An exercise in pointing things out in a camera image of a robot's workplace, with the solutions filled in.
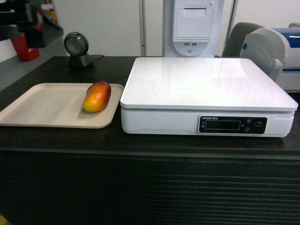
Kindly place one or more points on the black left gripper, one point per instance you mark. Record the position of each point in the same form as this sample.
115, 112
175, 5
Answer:
26, 17

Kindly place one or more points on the dark red mango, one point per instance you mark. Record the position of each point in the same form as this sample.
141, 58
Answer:
97, 97

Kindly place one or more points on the black checkout counter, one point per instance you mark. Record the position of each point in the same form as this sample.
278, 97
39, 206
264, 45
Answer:
67, 176

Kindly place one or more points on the white checkout scale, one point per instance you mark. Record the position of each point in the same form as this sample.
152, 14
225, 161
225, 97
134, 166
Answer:
204, 96

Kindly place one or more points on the red fire extinguisher box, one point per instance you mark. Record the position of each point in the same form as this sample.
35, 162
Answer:
23, 52

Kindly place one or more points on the black barcode scanner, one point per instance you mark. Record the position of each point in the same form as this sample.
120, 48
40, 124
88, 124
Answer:
77, 45

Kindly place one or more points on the beige plastic tray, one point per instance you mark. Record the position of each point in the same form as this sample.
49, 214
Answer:
58, 105

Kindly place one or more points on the white POS terminal stand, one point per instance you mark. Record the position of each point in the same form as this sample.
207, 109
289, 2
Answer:
195, 28

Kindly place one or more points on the grey green chair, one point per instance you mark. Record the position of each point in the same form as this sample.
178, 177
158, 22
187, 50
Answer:
236, 39

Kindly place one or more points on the white blue label printer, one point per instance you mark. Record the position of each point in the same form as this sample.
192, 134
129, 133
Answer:
276, 51

